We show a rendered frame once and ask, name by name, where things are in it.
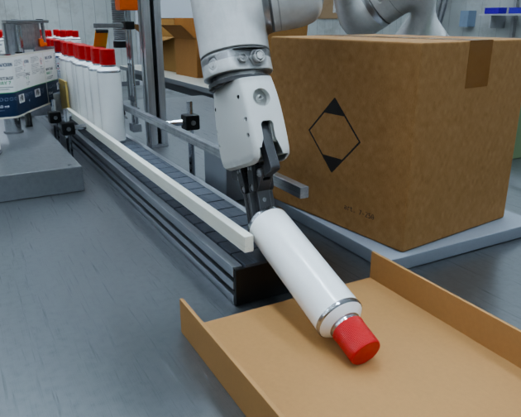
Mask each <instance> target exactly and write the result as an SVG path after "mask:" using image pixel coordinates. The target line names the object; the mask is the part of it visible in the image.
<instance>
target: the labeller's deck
mask: <svg viewBox="0 0 521 417"><path fill-rule="evenodd" d="M20 119H21V125H22V129H23V130H24V132H23V133H19V134H5V133H4V132H3V131H4V130H5V127H4V121H3V119H0V146H1V149H2V152H1V153H0V202H5V201H11V200H17V199H28V198H34V197H41V196H46V195H52V194H63V193H70V192H76V191H82V190H84V175H83V167H82V166H81V165H80V164H79V163H78V162H77V161H76V160H75V159H74V158H73V157H72V156H71V155H70V153H69V152H68V151H67V150H66V149H65V148H64V147H63V146H62V145H61V144H60V143H59V142H58V141H57V140H56V139H55V137H54V136H53V135H52V134H51V133H50V132H49V131H48V130H47V129H46V128H45V127H44V126H43V125H42V124H41V123H40V121H39V120H38V119H37V118H36V117H35V116H31V119H32V125H33V127H26V123H25V118H24V117H20Z"/></svg>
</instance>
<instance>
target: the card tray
mask: <svg viewBox="0 0 521 417"><path fill-rule="evenodd" d="M345 285H346V286H347V288H348V289H349V290H350V291H351V293H352V294H353V295H354V296H355V297H356V298H357V299H358V300H359V301H360V302H361V305H362V311H361V318H362V319H363V321H364V323H365V324H366V325H367V327H368V328H369V329H370V330H371V332H372V333H373V334H374V335H375V336H376V338H377V339H378V340H379V341H380V349H379V351H378V352H377V353H376V354H375V355H374V356H373V357H372V358H371V359H370V360H369V361H367V362H365V363H362V364H360V365H356V364H353V363H351V361H350V360H349V358H348V357H347V355H346V354H345V353H344V352H343V351H342V349H341V348H340V346H339V345H338V344H337V342H336V341H335V340H334V339H333V338H324V337H322V336H320V335H319V334H318V331H317V330H316V328H315V327H314V326H313V325H312V323H311V322H310V320H309V319H308V317H307V316H306V314H305V313H304V312H303V311H302V309H301V308H300V306H299V305H298V303H297V302H296V300H295V299H290V300H285V301H281V302H278V303H275V304H269V305H267V306H263V307H260V308H257V309H251V310H248V311H245V312H241V313H239V314H233V315H230V316H227V317H223V318H220V319H215V320H212V321H208V322H206V323H204V322H203V321H202V320H201V318H200V317H199V316H197V314H196V313H195V312H194V311H193V310H192V308H191V307H190V306H189V305H188V304H187V302H186V301H185V300H184V299H183V298H182V299H179V304H180V320H181V332H182V334H183V335H184V336H185V337H186V338H187V339H188V341H189V342H190V344H191V345H192V346H193V348H194V349H195V351H196V352H197V353H198V354H199V356H200V357H201V358H202V359H203V361H204V362H205V363H206V365H207V366H208V367H209V369H210V370H211V371H212V373H213V374H214V376H215V377H216V378H217V379H218V380H219V382H220V383H221V384H222V386H223V387H224V388H225V390H226V391H227V393H228V394H229V395H230V397H231V398H233V400H234V401H235V402H236V404H237V405H238V407H239V408H240V409H241V411H242V412H243V413H244V415H245V416H246V417H521V330H520V329H518V328H516V327H514V326H513V325H511V324H508V323H507V322H505V321H504V320H502V319H499V318H497V317H496V316H494V315H493V314H490V313H488V312H486V311H484V310H483V309H481V308H479V307H477V306H475V305H473V304H472V303H470V302H468V301H466V300H464V299H463V298H461V297H459V296H457V295H454V294H453V293H452V292H450V291H448V290H445V289H443V288H442V287H441V286H439V285H436V284H434V283H432V282H431V281H429V280H427V279H425V278H423V277H421V276H419V275H418V274H416V273H414V272H412V271H410V270H408V269H407V268H405V267H403V266H401V265H399V264H397V263H396V262H394V261H391V260H390V259H388V258H386V257H385V256H382V255H381V254H379V253H377V252H374V251H373V252H371V262H370V277H369V278H365V279H363V280H357V281H354V282H351V283H347V284H345Z"/></svg>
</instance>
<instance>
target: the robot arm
mask: <svg viewBox="0 0 521 417"><path fill-rule="evenodd" d="M190 2H191V8H192V13H193V17H194V26H195V31H196V37H197V42H198V51H199V56H200V61H201V66H202V71H203V81H204V83H205V84H208V87H209V91H210V92H211V93H214V94H213V97H214V110H215V119H216V128H217V139H218V145H219V151H220V155H221V159H222V164H223V167H224V168H225V169H227V170H230V171H231V172H232V179H233V180H235V181H238V182H239V185H240V188H241V193H242V194H243V196H244V201H245V206H246V216H247V221H248V225H249V222H250V221H251V219H252V218H253V216H254V215H255V214H256V213H258V212H259V211H260V210H262V209H264V208H266V207H269V206H275V201H274V196H273V191H272V189H273V188H274V181H273V175H274V174H275V173H276V172H277V171H278V170H279V169H280V161H284V160H285V159H286V158H287V157H288V156H289V141H288V137H287V132H286V128H285V124H284V117H283V113H282V110H281V106H280V101H279V98H278V94H277V92H276V89H275V85H274V83H273V80H272V78H271V76H269V74H271V73H272V72H273V67H272V62H271V57H270V47H269V42H268V35H269V34H270V33H273V32H277V31H286V30H291V29H295V28H300V27H302V26H307V25H309V24H311V23H313V22H315V21H316V20H317V19H318V18H319V16H320V15H321V12H322V9H323V0H190ZM334 4H335V8H336V12H337V18H338V20H339V24H340V26H342V29H343V30H344V31H345V33H346V34H348V35H365V34H375V33H377V32H378V31H380V30H382V29H383V28H385V27H386V26H388V25H389V24H390V23H392V22H394V21H395V20H397V19H398V18H400V17H402V16H403V15H404V14H406V13H408V12H409V14H408V16H407V17H406V19H405V20H404V22H403V24H402V25H401V27H400V28H399V29H398V31H397V32H396V34H395V35H413V36H449V35H448V34H447V32H446V31H445V29H444V28H443V26H442V24H441V23H440V21H439V20H438V18H437V14H436V4H437V0H334Z"/></svg>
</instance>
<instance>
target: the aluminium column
mask: <svg viewBox="0 0 521 417"><path fill-rule="evenodd" d="M137 5H138V10H137V12H138V25H139V37H140V49H141V72H142V84H143V97H144V109H145V112H146V113H149V114H151V115H153V116H155V117H158V118H160V119H162V120H164V121H167V115H166V101H165V72H164V56H163V41H162V27H161V12H160V0H137ZM146 141H147V143H146V144H147V145H148V146H150V147H151V148H155V147H162V146H169V144H168V132H166V131H164V130H162V129H160V128H158V127H156V126H154V125H152V124H150V123H148V122H146Z"/></svg>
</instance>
